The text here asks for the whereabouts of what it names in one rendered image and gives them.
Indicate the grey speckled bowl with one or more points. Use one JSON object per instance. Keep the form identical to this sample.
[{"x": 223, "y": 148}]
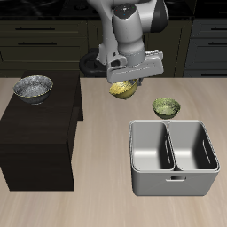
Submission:
[{"x": 32, "y": 88}]

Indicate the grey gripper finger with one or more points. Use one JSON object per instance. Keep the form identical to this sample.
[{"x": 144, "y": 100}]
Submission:
[{"x": 139, "y": 81}]

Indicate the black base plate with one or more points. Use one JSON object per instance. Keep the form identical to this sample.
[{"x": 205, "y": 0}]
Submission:
[{"x": 90, "y": 65}]

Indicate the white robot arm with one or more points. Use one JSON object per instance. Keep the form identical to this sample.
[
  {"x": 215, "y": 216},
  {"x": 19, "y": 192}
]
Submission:
[{"x": 127, "y": 32}]

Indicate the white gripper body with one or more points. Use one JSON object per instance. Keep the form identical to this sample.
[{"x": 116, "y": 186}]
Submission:
[{"x": 134, "y": 69}]

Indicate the yellow bowl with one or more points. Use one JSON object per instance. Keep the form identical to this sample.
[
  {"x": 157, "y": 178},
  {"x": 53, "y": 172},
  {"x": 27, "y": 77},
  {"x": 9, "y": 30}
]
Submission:
[{"x": 124, "y": 90}]

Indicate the green bowl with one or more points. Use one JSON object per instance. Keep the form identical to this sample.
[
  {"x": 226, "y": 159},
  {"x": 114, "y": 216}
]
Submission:
[{"x": 166, "y": 107}]

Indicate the dark wooden cabinet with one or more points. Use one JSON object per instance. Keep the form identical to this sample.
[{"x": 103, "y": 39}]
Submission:
[{"x": 41, "y": 130}]

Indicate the dark kitchen cupboards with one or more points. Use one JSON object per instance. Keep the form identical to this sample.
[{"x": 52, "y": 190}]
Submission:
[{"x": 44, "y": 44}]

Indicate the white two-bin basket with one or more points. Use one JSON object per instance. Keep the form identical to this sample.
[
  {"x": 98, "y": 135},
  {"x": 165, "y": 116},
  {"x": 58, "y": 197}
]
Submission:
[{"x": 174, "y": 156}]

